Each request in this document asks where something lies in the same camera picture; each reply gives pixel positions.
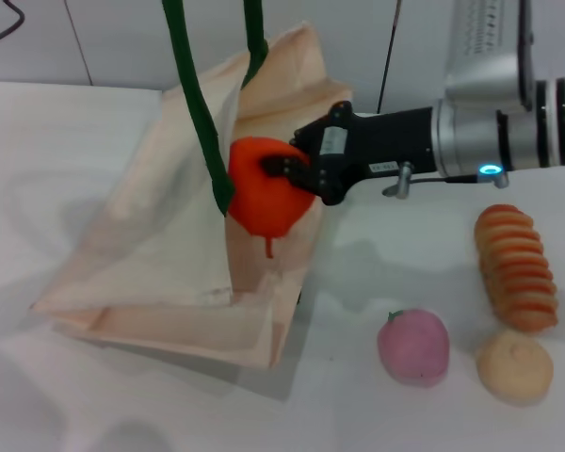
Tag orange toy fruit with stem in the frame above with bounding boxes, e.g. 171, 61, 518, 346
226, 136, 315, 259

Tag cream canvas handbag green handles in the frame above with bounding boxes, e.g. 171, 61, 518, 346
29, 0, 354, 371

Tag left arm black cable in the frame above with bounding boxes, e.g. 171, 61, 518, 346
0, 0, 25, 50

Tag orange striped spiral bread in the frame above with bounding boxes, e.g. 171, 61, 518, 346
474, 203, 559, 333

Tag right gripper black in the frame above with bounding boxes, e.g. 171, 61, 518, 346
262, 100, 437, 207

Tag right arm cable with plug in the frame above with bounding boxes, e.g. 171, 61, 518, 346
381, 161, 509, 200

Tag pink toy peach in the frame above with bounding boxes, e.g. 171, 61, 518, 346
376, 308, 451, 388

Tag round beige bun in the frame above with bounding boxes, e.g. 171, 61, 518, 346
475, 329, 555, 405

